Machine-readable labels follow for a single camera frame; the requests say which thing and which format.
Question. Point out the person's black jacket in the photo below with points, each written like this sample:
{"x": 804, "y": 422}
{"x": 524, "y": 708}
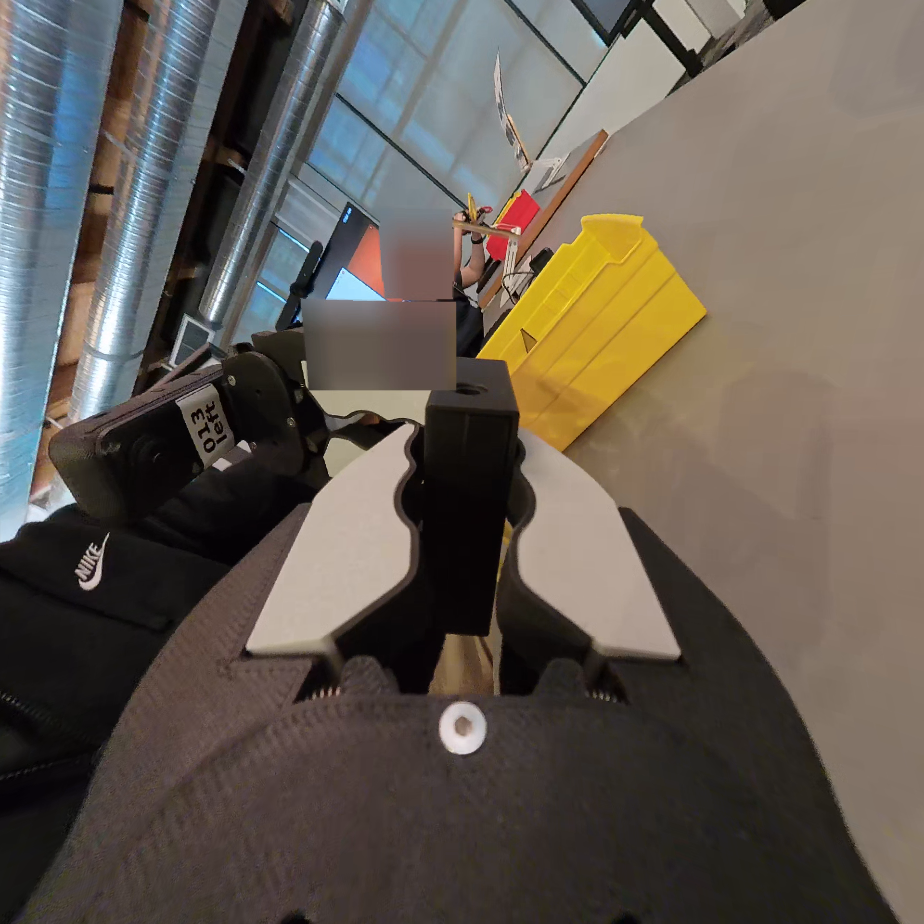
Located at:
{"x": 72, "y": 650}

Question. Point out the printed sign on white stand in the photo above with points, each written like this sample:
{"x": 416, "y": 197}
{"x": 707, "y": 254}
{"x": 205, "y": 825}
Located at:
{"x": 511, "y": 108}

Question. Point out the white air vent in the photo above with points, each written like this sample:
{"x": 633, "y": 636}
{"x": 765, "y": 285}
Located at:
{"x": 191, "y": 343}

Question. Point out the red storage bin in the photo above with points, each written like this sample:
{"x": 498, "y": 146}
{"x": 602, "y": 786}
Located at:
{"x": 514, "y": 220}

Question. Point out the yellow storage bin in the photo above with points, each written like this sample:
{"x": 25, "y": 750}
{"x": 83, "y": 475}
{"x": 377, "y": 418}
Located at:
{"x": 599, "y": 325}

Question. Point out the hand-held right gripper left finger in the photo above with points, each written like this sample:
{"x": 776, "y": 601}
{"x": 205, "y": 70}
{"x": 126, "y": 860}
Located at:
{"x": 339, "y": 563}

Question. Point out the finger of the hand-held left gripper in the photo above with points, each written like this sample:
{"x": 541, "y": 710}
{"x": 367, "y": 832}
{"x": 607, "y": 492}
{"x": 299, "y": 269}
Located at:
{"x": 361, "y": 401}
{"x": 354, "y": 449}

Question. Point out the person's left forearm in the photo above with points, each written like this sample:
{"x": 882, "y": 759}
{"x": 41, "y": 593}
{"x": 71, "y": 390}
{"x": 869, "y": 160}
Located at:
{"x": 238, "y": 505}

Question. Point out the silver air duct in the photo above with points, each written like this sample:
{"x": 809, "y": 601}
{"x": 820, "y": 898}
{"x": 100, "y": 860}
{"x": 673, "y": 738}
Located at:
{"x": 144, "y": 216}
{"x": 36, "y": 216}
{"x": 274, "y": 144}

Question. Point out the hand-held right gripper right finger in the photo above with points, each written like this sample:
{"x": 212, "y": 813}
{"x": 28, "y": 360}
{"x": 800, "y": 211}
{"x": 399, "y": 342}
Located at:
{"x": 592, "y": 577}

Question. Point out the wood-edged table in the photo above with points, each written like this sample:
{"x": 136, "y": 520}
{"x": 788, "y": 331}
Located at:
{"x": 570, "y": 180}

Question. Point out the black ethernet switch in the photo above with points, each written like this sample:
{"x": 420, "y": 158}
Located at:
{"x": 465, "y": 505}

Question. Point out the wall monitor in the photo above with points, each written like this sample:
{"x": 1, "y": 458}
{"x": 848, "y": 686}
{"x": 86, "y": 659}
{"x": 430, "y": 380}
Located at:
{"x": 354, "y": 245}

